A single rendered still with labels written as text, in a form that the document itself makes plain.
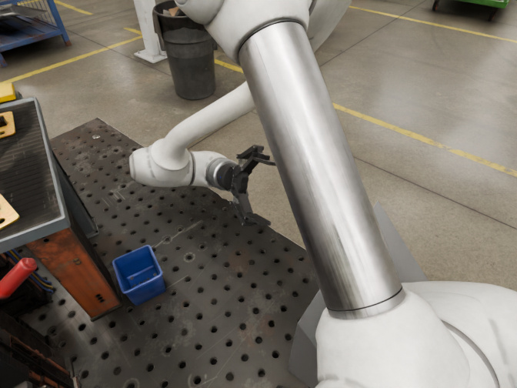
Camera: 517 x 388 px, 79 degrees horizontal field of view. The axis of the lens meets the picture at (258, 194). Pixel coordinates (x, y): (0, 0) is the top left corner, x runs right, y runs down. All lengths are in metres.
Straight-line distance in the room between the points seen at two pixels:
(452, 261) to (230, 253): 1.40
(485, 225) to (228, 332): 1.82
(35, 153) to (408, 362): 0.59
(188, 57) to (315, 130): 2.55
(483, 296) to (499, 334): 0.06
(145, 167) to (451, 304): 0.72
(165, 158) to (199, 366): 0.50
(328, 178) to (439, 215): 1.87
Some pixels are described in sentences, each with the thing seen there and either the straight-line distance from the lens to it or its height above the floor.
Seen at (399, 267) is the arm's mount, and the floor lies 0.85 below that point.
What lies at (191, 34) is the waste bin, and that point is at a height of 0.59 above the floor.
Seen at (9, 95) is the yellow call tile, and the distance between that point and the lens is 0.84.
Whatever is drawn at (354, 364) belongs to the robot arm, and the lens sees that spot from 0.41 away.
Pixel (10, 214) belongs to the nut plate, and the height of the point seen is 1.16.
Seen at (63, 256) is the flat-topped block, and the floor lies 0.95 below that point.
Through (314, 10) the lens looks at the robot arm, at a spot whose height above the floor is 1.32.
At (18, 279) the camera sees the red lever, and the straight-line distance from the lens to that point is 0.47.
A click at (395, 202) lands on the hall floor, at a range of 2.20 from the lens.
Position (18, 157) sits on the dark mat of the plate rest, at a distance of 0.63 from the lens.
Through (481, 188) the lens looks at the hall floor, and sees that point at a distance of 2.57.
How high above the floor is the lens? 1.47
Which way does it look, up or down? 45 degrees down
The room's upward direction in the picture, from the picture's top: straight up
